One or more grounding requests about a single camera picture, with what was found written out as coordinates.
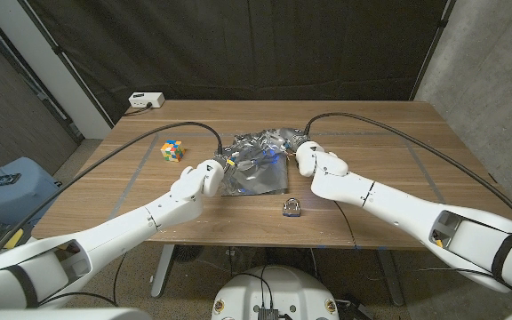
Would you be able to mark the grey table leg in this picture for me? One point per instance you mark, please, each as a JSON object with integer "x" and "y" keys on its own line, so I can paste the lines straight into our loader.
{"x": 391, "y": 280}
{"x": 162, "y": 271}

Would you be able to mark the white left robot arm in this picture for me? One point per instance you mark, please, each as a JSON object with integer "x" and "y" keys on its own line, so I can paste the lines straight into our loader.
{"x": 118, "y": 235}

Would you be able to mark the black ribbed round object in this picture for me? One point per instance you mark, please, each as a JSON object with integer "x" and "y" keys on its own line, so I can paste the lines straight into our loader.
{"x": 188, "y": 253}

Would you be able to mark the colourful cube toy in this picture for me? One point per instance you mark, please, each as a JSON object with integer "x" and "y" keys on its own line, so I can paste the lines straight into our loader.
{"x": 172, "y": 151}

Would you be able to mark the white power strip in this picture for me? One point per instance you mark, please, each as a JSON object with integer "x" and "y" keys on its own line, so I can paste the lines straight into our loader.
{"x": 146, "y": 99}

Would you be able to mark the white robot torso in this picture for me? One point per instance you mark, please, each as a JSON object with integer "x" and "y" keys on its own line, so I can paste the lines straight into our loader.
{"x": 278, "y": 289}

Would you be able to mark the blue plastic container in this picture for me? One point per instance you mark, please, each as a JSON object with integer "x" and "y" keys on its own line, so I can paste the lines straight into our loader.
{"x": 20, "y": 200}

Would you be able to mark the white robot shoulder cover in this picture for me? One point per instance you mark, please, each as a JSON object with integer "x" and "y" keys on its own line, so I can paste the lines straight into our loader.
{"x": 60, "y": 314}

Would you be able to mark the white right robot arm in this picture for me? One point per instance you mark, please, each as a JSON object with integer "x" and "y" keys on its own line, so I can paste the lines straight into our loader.
{"x": 394, "y": 204}

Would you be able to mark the grey tape outline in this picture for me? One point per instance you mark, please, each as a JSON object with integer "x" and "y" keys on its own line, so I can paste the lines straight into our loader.
{"x": 371, "y": 133}

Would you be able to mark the small foil-wrapped object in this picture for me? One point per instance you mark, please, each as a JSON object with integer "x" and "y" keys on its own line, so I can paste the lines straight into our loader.
{"x": 291, "y": 209}

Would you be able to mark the black backdrop stand pole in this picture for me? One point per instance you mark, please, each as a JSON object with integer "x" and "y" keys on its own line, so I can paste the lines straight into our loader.
{"x": 431, "y": 44}
{"x": 65, "y": 58}

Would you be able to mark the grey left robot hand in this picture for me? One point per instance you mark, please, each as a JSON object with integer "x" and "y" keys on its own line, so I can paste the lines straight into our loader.
{"x": 236, "y": 165}

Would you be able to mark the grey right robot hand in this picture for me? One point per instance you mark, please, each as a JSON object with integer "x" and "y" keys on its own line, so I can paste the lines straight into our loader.
{"x": 293, "y": 138}

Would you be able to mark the black slipper yellow insole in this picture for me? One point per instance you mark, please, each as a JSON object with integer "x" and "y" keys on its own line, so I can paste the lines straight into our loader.
{"x": 12, "y": 237}

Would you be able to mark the aluminum foil sheet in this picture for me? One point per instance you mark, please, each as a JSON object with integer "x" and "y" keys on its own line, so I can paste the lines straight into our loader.
{"x": 260, "y": 178}

